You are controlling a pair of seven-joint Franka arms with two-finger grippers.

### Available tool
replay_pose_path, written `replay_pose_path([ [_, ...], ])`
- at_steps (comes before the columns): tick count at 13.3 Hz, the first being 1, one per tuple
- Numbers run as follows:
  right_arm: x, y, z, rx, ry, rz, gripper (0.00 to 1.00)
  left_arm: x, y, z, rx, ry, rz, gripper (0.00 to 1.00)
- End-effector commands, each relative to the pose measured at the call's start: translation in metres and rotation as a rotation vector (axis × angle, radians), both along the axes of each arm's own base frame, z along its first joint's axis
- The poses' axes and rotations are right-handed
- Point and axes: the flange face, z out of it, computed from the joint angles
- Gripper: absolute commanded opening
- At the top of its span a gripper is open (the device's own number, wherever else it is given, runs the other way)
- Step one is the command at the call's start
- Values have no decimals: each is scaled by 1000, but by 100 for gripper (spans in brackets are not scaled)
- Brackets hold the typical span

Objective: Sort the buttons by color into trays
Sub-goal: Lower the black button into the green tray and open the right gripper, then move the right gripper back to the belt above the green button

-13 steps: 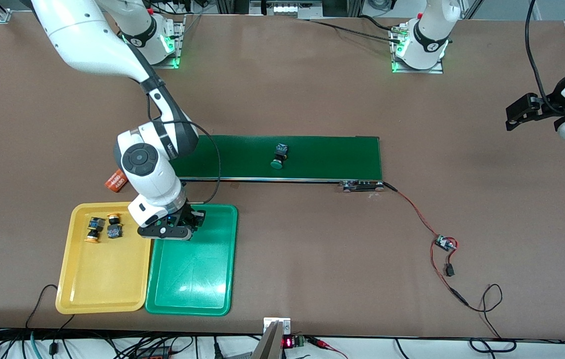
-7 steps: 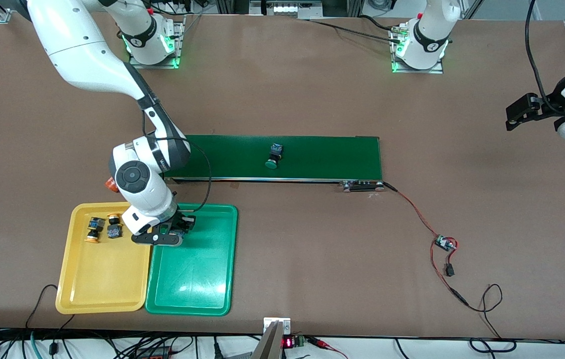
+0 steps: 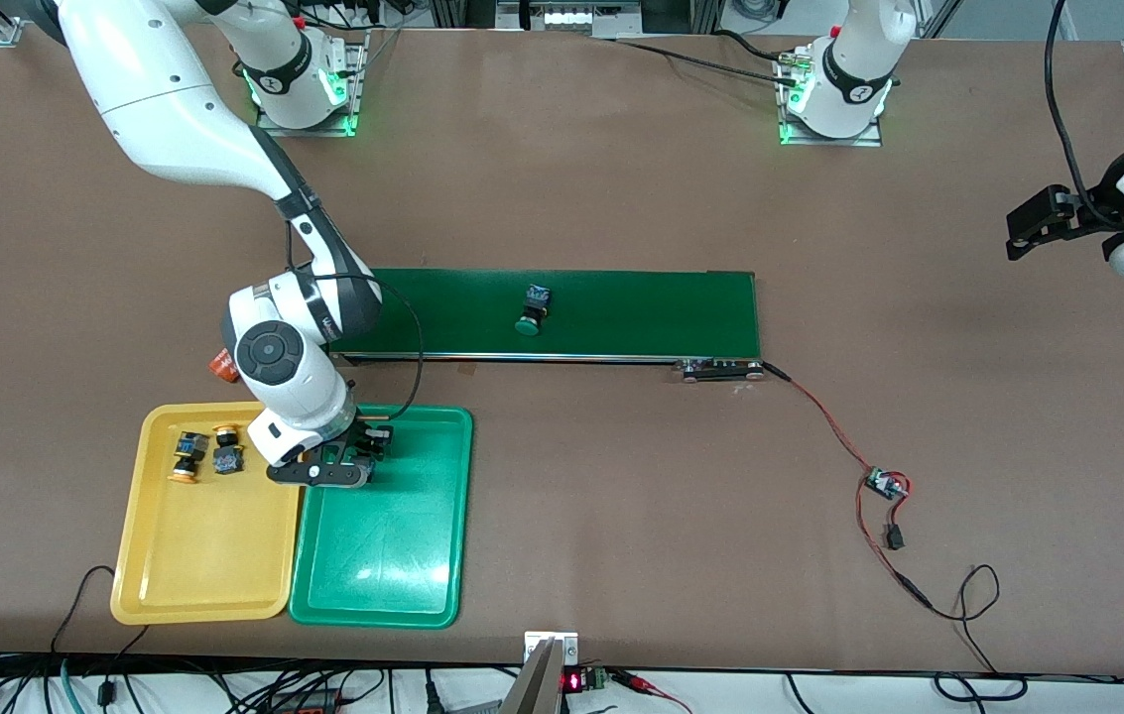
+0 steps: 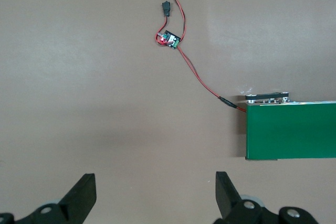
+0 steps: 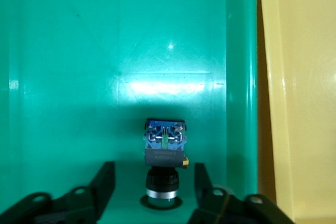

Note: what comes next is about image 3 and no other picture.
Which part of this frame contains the yellow mushroom push button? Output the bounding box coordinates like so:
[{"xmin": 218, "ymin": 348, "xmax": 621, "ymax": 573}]
[
  {"xmin": 169, "ymin": 429, "xmax": 209, "ymax": 486},
  {"xmin": 212, "ymin": 423, "xmax": 246, "ymax": 476}
]

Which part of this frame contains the green mushroom push button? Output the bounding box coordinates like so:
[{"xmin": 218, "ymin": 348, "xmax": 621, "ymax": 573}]
[{"xmin": 513, "ymin": 284, "xmax": 554, "ymax": 337}]

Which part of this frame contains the green plastic tray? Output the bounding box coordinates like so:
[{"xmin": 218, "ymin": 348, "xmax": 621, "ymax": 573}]
[{"xmin": 289, "ymin": 403, "xmax": 474, "ymax": 630}]

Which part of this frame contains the yellow plastic tray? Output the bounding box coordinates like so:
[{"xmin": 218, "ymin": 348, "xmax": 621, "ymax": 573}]
[{"xmin": 110, "ymin": 401, "xmax": 308, "ymax": 626}]

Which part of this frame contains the green conveyor belt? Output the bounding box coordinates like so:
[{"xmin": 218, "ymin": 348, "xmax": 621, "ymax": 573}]
[{"xmin": 328, "ymin": 266, "xmax": 769, "ymax": 384}]

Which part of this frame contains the red clip lead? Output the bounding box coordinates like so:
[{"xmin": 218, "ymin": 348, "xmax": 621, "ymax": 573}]
[{"xmin": 616, "ymin": 669, "xmax": 693, "ymax": 714}]

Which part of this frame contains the white power strip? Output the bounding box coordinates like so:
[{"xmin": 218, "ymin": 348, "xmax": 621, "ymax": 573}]
[{"xmin": 520, "ymin": 0, "xmax": 614, "ymax": 37}]

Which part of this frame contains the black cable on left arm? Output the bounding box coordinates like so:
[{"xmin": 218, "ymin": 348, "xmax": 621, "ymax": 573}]
[{"xmin": 1044, "ymin": 0, "xmax": 1123, "ymax": 231}]

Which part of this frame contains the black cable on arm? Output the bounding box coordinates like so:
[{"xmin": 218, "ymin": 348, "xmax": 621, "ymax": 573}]
[
  {"xmin": 1044, "ymin": 0, "xmax": 1123, "ymax": 231},
  {"xmin": 284, "ymin": 220, "xmax": 427, "ymax": 425}
]

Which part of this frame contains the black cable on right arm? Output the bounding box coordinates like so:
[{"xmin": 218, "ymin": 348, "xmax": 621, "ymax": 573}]
[{"xmin": 284, "ymin": 220, "xmax": 427, "ymax": 425}]

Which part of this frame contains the red and black wire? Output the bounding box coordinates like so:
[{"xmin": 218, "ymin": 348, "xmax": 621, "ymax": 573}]
[{"xmin": 763, "ymin": 361, "xmax": 936, "ymax": 612}]

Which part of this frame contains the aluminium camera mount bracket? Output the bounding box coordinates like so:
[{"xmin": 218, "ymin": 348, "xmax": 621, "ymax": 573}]
[{"xmin": 502, "ymin": 631, "xmax": 579, "ymax": 714}]

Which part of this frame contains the black cable with loop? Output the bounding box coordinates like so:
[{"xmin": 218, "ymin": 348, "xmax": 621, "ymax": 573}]
[{"xmin": 51, "ymin": 565, "xmax": 151, "ymax": 657}]

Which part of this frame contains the thin black cable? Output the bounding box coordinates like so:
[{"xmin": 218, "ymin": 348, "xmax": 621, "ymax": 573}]
[{"xmin": 924, "ymin": 563, "xmax": 1029, "ymax": 701}]

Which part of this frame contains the long black table cable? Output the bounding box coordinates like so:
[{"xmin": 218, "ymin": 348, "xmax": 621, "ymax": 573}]
[{"xmin": 611, "ymin": 30, "xmax": 811, "ymax": 90}]

